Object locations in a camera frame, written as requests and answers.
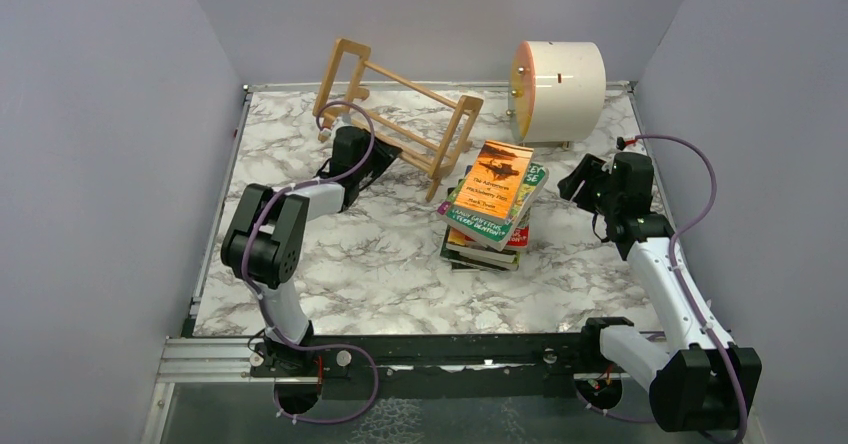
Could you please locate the purple 117-storey treehouse book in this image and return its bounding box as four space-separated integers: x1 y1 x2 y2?
437 187 459 215

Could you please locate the aluminium table frame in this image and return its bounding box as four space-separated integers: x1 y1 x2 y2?
139 79 770 444

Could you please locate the purple cable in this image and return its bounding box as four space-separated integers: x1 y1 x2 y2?
572 134 750 444
239 100 382 427

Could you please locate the red 13-storey treehouse book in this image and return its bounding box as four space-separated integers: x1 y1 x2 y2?
505 210 531 251

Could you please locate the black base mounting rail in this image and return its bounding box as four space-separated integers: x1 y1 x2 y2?
249 333 627 408

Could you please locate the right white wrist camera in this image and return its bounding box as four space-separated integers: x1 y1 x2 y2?
616 137 638 151

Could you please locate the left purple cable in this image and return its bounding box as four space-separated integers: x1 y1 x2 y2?
239 100 382 427

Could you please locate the white cylindrical drum box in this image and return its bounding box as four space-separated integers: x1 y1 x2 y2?
507 41 607 148

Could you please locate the orange Huckleberry Finn book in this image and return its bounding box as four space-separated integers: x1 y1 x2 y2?
454 140 534 224

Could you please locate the green 104-storey treehouse book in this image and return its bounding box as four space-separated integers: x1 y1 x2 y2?
437 161 550 253

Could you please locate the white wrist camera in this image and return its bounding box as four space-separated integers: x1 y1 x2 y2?
318 121 343 142
616 137 638 151

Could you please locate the wooden book rack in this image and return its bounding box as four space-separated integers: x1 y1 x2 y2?
313 38 484 202

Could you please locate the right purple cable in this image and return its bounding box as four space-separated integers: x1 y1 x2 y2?
572 134 750 444

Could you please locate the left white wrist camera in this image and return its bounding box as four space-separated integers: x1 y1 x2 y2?
318 121 343 142

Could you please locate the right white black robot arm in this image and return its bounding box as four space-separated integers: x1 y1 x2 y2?
558 152 762 433

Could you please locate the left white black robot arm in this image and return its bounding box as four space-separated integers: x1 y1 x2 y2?
220 127 401 375

